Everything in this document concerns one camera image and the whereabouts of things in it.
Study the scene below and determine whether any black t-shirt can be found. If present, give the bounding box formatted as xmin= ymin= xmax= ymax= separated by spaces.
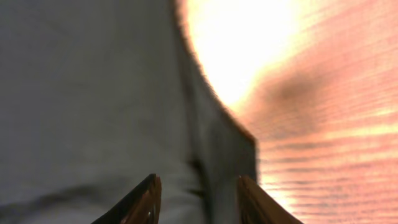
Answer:
xmin=1 ymin=0 xmax=256 ymax=223

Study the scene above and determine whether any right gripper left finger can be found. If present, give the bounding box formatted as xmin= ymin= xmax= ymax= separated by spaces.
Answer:
xmin=91 ymin=174 xmax=162 ymax=224

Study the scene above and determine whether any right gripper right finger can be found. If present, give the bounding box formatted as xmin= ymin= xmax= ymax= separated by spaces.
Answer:
xmin=237 ymin=176 xmax=303 ymax=224

